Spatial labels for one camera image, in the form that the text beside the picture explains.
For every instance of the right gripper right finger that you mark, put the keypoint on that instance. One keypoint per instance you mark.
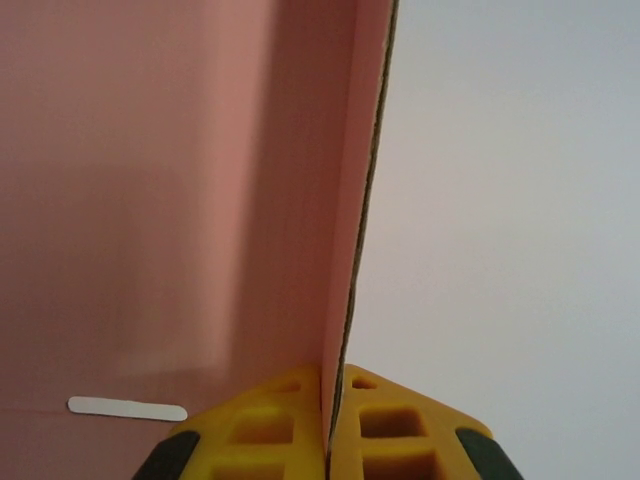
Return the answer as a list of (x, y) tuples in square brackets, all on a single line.
[(400, 430)]

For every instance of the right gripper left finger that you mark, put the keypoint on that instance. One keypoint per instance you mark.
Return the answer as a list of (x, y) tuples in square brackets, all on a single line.
[(260, 430)]

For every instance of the pink cardboard box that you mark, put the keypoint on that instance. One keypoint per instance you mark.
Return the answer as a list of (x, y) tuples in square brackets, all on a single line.
[(175, 200)]

